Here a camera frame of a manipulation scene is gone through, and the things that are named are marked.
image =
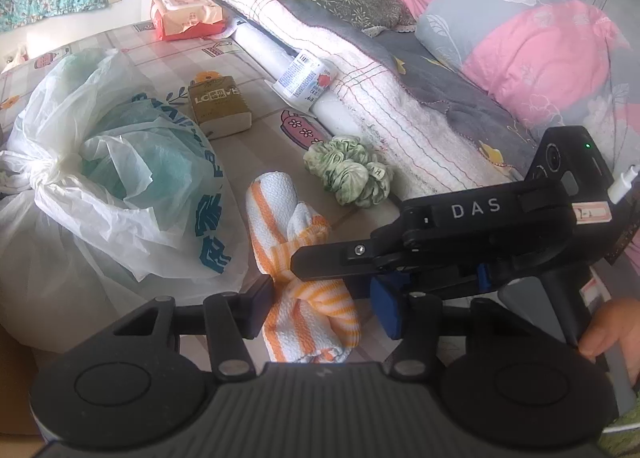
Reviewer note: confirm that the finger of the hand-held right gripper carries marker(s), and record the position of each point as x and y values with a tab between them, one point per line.
340	258
440	288

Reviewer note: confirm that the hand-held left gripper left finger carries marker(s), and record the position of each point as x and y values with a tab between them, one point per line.
260	308

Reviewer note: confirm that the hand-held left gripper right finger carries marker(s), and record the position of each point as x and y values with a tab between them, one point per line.
387	308

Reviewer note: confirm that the orange striped white towel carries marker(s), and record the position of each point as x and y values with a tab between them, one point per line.
300	308

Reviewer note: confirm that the brown cardboard box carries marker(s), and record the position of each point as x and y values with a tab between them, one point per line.
15	388

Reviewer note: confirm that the person's right hand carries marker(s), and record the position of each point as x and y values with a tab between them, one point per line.
612	328

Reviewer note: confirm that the green patterned cloth scrunchie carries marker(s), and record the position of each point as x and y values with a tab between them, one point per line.
350	170

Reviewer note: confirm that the white plastic bag blue print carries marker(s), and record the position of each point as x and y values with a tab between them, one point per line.
210	218

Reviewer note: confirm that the plaid printed bed sheet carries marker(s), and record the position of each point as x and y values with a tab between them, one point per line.
270	148

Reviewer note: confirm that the grey blanket white terry underside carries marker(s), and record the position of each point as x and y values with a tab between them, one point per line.
400	103

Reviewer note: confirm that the grey and pink floral quilt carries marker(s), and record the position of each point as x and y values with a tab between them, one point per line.
540	53

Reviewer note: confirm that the brown tissue pack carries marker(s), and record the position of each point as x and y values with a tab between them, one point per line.
220	105

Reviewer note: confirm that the white paper roll with label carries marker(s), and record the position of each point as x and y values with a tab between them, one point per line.
280	60

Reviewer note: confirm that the red plastic packet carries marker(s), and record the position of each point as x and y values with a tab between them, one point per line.
170	30

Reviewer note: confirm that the clear plastic bag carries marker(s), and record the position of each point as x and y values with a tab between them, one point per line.
17	58

